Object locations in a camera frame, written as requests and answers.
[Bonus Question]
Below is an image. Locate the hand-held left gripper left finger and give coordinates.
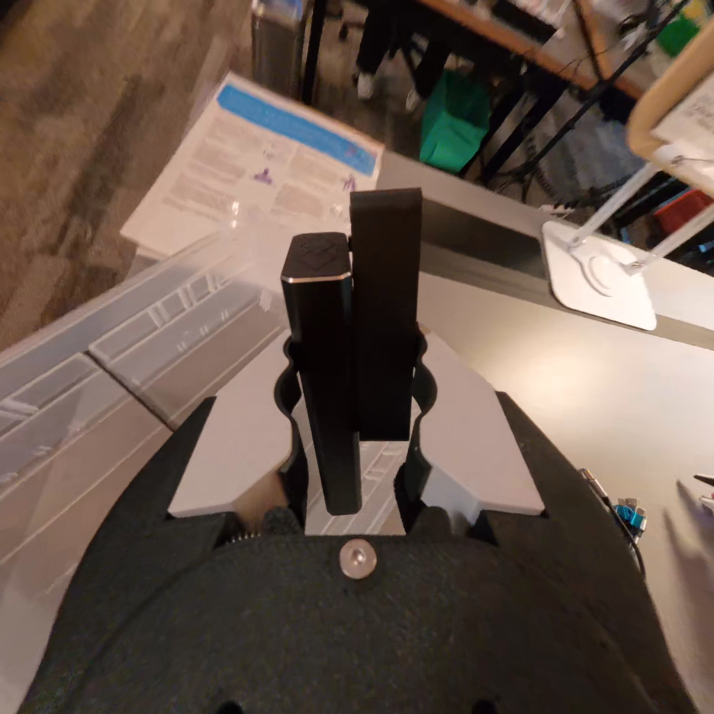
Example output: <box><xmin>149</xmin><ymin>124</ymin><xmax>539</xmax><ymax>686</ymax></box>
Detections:
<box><xmin>167</xmin><ymin>334</ymin><xmax>309</xmax><ymax>522</ymax></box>

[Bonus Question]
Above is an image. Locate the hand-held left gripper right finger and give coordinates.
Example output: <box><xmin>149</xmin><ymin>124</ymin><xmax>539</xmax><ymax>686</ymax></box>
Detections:
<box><xmin>393</xmin><ymin>328</ymin><xmax>546</xmax><ymax>526</ymax></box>

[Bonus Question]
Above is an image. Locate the blue braided usb cable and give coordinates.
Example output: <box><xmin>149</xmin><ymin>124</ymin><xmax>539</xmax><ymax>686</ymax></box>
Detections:
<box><xmin>611</xmin><ymin>495</ymin><xmax>649</xmax><ymax>581</ymax></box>

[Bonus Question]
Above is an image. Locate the silver braided usb cable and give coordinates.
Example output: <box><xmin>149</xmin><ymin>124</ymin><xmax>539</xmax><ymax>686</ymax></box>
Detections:
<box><xmin>579</xmin><ymin>467</ymin><xmax>614</xmax><ymax>505</ymax></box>

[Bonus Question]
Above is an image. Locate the black power bank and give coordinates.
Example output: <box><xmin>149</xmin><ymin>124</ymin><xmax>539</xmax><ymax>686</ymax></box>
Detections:
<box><xmin>280</xmin><ymin>231</ymin><xmax>363</xmax><ymax>517</ymax></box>

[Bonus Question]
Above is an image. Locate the black rectangular block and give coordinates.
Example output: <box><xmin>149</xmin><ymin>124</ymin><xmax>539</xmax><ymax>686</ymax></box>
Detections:
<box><xmin>349</xmin><ymin>189</ymin><xmax>424</xmax><ymax>441</ymax></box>

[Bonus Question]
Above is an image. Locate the clear plastic storage box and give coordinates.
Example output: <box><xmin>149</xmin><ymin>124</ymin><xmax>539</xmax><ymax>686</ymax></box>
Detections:
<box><xmin>88</xmin><ymin>234</ymin><xmax>293</xmax><ymax>430</ymax></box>
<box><xmin>0</xmin><ymin>312</ymin><xmax>179</xmax><ymax>620</ymax></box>

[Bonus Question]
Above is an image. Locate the white lamp base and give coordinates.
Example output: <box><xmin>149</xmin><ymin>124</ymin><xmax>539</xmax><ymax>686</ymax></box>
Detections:
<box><xmin>540</xmin><ymin>142</ymin><xmax>714</xmax><ymax>333</ymax></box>

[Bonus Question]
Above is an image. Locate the printed poster sheet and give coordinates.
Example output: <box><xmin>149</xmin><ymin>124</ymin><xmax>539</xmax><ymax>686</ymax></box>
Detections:
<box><xmin>120</xmin><ymin>71</ymin><xmax>386</xmax><ymax>263</ymax></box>

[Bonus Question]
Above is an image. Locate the red box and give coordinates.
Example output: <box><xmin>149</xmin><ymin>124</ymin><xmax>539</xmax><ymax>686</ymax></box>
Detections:
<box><xmin>653</xmin><ymin>189</ymin><xmax>714</xmax><ymax>236</ymax></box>

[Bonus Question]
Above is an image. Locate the green bin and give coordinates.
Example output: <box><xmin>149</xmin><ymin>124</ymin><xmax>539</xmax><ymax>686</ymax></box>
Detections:
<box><xmin>418</xmin><ymin>70</ymin><xmax>493</xmax><ymax>175</ymax></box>

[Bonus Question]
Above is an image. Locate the beige framed board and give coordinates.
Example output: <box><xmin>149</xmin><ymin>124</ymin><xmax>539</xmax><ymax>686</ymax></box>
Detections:
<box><xmin>627</xmin><ymin>22</ymin><xmax>714</xmax><ymax>197</ymax></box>

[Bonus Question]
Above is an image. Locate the metal trash can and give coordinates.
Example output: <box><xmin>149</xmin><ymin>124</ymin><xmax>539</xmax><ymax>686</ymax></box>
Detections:
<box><xmin>251</xmin><ymin>0</ymin><xmax>311</xmax><ymax>104</ymax></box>

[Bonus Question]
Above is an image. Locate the wooden edged desk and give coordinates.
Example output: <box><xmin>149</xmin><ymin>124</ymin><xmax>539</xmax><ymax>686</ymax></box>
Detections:
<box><xmin>415</xmin><ymin>0</ymin><xmax>650</xmax><ymax>185</ymax></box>

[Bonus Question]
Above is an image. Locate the green container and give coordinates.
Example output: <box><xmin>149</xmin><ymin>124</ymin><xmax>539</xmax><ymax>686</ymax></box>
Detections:
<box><xmin>657</xmin><ymin>10</ymin><xmax>706</xmax><ymax>58</ymax></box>

